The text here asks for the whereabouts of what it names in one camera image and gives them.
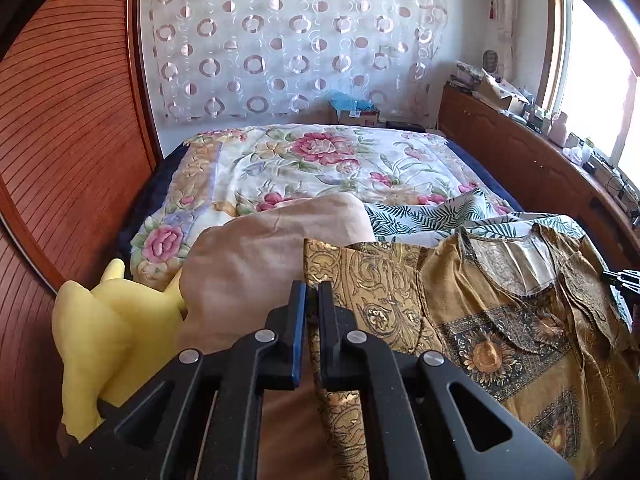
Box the yellow cloth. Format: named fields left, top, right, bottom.
left=52, top=258, right=188, bottom=443

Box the open cardboard box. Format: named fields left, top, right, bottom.
left=477, top=72, right=526, bottom=113

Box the lace window curtain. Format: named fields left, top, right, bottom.
left=482, top=0, right=521, bottom=81

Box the floral quilt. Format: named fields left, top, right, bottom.
left=130, top=125, right=511, bottom=283

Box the folded beige cloth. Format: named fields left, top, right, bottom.
left=177, top=192, right=376, bottom=356

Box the circle pattern sheer curtain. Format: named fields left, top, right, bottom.
left=142, top=0, right=448, bottom=123

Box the gold sunflower print shirt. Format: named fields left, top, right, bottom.
left=420, top=222, right=640, bottom=480

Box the white plastic jug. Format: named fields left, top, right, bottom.
left=547, top=111, right=571, bottom=143

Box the palm leaf print sheet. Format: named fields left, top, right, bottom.
left=365, top=187, right=586, bottom=248

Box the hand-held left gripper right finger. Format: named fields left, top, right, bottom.
left=317, top=281, right=576, bottom=480

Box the cardboard box with blue contents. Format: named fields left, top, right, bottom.
left=329, top=92, right=381, bottom=128

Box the wooden cabinet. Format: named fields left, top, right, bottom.
left=439, top=82, right=640, bottom=281

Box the wooden slatted wardrobe door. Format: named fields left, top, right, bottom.
left=0, top=0, right=163, bottom=461

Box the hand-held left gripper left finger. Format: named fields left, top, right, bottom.
left=60, top=281, right=307, bottom=480

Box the window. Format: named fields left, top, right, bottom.
left=542, top=0, right=640, bottom=176

